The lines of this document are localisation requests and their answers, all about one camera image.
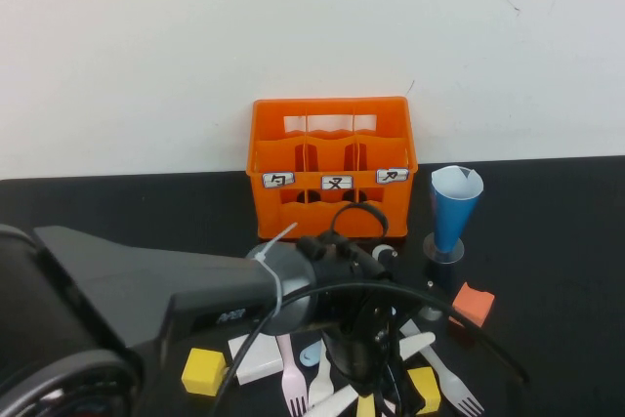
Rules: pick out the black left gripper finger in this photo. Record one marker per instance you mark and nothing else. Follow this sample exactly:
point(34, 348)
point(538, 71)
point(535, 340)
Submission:
point(354, 358)
point(393, 344)

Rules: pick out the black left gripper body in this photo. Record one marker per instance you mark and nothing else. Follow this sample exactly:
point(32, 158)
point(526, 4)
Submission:
point(366, 312)

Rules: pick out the white plastic knife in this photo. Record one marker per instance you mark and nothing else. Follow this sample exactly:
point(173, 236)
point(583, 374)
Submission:
point(417, 343)

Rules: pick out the white plastic fork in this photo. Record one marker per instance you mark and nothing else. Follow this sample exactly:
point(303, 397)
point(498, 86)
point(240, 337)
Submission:
point(320, 380)

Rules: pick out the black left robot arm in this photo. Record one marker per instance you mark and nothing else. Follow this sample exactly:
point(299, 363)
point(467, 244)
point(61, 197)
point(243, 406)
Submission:
point(146, 280)

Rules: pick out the orange plastic cutlery holder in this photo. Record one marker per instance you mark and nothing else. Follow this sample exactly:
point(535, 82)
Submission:
point(332, 158)

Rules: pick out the light blue plastic fork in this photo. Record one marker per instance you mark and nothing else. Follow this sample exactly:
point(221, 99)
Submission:
point(310, 356)

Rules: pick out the yellow plastic knife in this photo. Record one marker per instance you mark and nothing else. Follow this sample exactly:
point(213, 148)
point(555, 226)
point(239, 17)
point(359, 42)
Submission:
point(365, 407)

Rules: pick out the yellow foam cube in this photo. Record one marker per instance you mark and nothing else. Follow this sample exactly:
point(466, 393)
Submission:
point(427, 390)
point(202, 372)

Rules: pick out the pink plastic fork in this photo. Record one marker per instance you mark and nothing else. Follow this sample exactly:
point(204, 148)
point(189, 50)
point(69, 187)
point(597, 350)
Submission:
point(292, 378)

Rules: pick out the translucent grey plastic fork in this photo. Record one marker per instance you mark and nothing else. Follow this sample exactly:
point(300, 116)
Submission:
point(449, 383)

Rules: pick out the orange foam cube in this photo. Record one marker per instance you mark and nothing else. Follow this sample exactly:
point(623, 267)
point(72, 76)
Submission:
point(473, 302)

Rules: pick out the clear round cone stand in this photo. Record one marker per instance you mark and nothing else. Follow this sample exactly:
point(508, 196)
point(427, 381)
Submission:
point(432, 248)

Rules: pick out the white zip tie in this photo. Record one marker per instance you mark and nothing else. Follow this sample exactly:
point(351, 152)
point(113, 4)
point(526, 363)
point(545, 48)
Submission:
point(276, 285)

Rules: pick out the blue paper cone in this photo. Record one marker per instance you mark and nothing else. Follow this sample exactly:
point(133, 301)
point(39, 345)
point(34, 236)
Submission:
point(454, 217)

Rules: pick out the paper label reading 叉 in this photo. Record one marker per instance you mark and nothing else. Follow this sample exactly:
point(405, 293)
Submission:
point(337, 182)

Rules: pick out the paper label reading 刀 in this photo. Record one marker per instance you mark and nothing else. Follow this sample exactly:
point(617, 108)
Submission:
point(392, 176)

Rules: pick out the paper label reading 勺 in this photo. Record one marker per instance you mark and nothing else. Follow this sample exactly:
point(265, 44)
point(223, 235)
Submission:
point(279, 180)

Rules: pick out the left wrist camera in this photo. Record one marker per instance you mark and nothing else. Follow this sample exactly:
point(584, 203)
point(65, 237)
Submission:
point(430, 312)

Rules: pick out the white USB wall charger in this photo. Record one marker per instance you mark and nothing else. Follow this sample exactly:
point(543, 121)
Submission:
point(261, 361)

